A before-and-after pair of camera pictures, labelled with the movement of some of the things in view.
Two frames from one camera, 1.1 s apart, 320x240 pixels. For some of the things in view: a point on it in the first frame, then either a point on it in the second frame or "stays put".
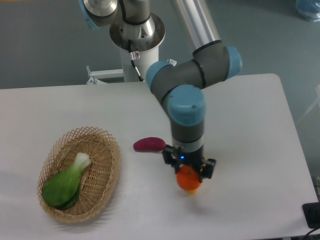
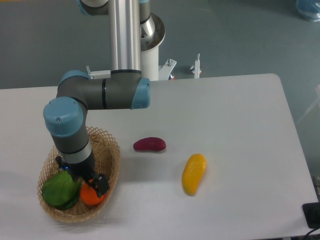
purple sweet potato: [150, 144] stays put
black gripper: [174, 156] → [83, 171]
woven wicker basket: [99, 179] stays put
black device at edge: [311, 212] stays put
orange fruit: [188, 177] → [89, 196]
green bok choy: [61, 190] stays put
